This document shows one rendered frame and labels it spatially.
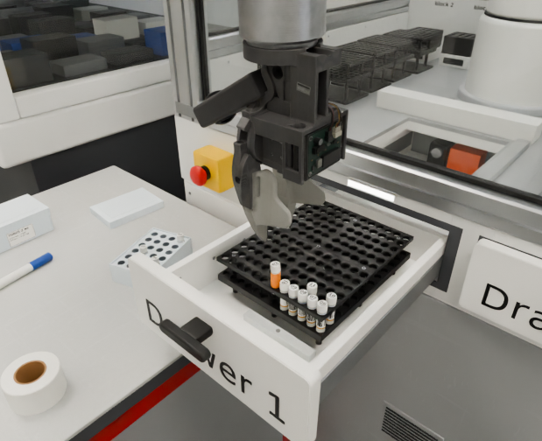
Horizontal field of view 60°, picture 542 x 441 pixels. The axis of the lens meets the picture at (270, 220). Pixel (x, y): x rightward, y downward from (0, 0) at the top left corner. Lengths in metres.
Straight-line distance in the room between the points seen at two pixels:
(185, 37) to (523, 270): 0.68
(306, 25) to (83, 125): 0.96
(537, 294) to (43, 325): 0.70
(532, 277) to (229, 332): 0.38
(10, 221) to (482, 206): 0.80
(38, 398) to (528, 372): 0.65
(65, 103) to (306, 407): 0.98
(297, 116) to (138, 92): 0.97
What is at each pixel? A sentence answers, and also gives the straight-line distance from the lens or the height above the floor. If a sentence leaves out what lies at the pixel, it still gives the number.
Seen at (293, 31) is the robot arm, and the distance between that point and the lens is 0.41.
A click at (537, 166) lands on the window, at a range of 0.65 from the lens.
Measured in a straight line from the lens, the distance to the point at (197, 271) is 0.67.
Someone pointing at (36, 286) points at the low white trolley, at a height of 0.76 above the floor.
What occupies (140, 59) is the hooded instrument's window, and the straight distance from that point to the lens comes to 1.38.
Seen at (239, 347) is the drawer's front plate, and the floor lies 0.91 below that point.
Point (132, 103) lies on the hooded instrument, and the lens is 1.36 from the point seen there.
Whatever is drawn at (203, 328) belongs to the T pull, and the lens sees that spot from 0.52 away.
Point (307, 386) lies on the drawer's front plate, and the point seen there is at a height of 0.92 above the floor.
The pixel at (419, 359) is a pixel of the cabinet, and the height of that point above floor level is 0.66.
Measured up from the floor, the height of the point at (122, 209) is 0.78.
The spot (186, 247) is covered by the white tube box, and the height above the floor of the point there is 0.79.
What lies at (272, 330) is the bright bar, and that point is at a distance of 0.61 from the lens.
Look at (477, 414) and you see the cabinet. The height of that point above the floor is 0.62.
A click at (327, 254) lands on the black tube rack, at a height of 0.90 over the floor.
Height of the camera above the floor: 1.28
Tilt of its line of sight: 32 degrees down
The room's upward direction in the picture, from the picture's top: straight up
